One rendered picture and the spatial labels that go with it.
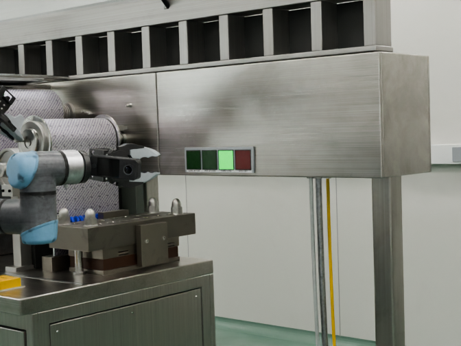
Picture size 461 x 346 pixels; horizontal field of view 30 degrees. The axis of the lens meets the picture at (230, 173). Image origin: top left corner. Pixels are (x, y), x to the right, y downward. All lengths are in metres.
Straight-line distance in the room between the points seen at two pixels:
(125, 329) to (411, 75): 0.97
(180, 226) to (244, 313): 3.07
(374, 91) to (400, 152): 0.17
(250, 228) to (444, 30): 1.72
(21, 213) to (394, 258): 0.97
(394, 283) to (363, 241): 2.61
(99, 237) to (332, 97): 0.69
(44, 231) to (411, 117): 0.94
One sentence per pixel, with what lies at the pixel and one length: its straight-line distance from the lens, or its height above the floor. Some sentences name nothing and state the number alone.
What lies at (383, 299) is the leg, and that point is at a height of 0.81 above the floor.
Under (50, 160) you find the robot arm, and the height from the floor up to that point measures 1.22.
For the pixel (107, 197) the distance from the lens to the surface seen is 2.51.
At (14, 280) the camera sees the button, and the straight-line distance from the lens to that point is 2.17.
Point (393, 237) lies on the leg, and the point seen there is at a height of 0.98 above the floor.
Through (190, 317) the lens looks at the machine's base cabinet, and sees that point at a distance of 2.42.
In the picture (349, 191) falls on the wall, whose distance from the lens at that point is 4.89.
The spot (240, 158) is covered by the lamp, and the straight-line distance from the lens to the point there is 2.30.
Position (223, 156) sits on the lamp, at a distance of 2.34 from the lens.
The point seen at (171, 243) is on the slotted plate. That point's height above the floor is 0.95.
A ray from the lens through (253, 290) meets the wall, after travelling 5.40.
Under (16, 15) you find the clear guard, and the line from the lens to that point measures 3.07.
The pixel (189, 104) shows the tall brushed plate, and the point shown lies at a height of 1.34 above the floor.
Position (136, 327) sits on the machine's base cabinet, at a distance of 2.28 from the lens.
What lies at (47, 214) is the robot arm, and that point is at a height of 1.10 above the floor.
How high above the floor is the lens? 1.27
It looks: 3 degrees down
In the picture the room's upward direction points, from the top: 2 degrees counter-clockwise
